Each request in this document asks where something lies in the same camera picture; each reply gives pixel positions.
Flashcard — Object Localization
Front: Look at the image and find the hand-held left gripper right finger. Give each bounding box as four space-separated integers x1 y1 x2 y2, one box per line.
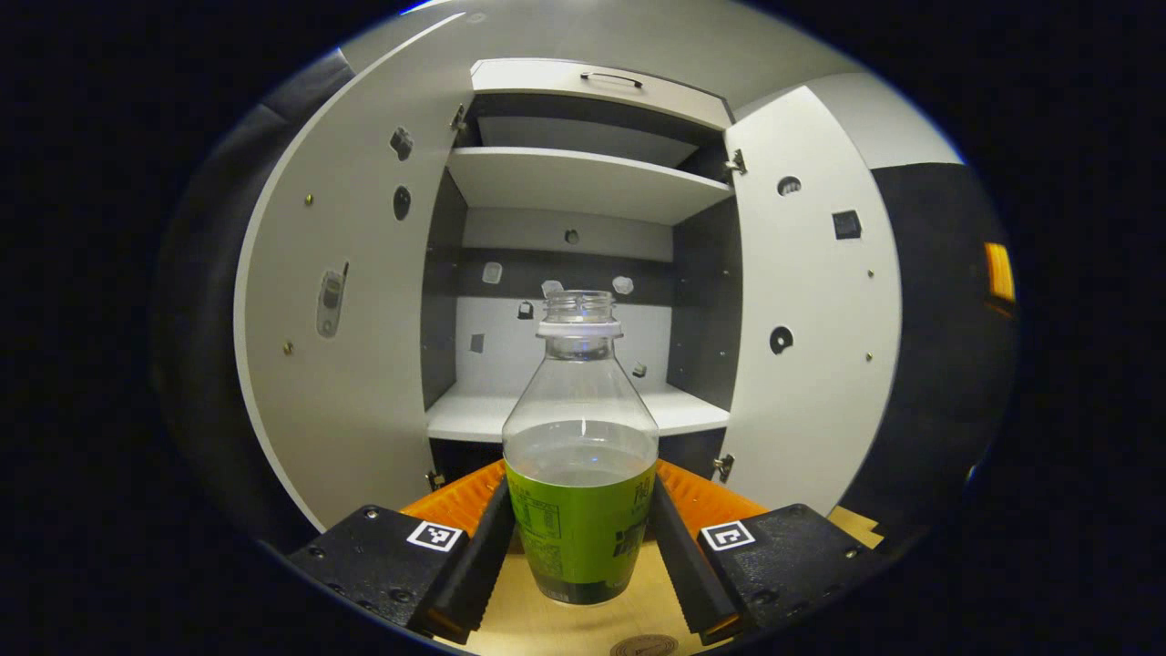
649 459 890 644

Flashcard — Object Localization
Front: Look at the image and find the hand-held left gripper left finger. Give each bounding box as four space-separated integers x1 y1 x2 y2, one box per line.
287 459 517 644

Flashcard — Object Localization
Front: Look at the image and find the clear bottle green label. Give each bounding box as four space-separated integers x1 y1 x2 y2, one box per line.
502 290 660 607

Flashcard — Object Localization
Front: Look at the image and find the white door with headphone sticker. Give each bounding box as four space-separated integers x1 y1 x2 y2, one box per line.
724 85 903 518

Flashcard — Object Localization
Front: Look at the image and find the white door with camera sticker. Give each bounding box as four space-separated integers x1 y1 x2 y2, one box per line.
233 11 475 534

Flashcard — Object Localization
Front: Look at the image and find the white grey cabinet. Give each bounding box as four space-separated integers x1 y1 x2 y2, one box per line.
421 57 744 484

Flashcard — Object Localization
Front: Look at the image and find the white cabinet shelf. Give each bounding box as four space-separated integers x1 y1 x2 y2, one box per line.
425 383 731 445
446 147 735 226

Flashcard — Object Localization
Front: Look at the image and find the white cabinet drawer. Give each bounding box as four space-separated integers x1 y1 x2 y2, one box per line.
470 58 734 131

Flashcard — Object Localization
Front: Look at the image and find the black backdrop cloth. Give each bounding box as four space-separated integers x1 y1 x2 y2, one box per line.
155 50 1018 548

